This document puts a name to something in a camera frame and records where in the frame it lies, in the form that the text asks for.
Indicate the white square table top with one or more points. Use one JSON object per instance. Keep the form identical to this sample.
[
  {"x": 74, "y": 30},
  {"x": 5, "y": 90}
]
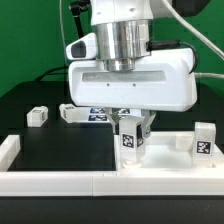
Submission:
[{"x": 168, "y": 151}]

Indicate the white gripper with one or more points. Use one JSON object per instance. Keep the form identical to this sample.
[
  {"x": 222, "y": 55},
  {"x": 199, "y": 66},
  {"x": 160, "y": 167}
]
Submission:
[{"x": 162, "y": 81}]

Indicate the AprilTag marker sheet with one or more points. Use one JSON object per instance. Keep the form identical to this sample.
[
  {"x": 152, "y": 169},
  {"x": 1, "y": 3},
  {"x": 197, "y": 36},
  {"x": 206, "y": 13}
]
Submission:
[{"x": 98, "y": 115}]

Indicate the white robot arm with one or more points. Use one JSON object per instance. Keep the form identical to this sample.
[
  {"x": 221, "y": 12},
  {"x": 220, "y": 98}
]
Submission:
[{"x": 117, "y": 65}]

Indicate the white U-shaped obstacle fence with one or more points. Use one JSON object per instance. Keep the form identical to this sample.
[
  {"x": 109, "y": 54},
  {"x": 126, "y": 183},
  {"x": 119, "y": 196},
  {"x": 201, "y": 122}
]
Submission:
[{"x": 203, "y": 181}]

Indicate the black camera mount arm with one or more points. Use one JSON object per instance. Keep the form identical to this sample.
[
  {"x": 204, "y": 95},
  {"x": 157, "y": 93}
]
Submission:
[{"x": 77, "y": 8}]

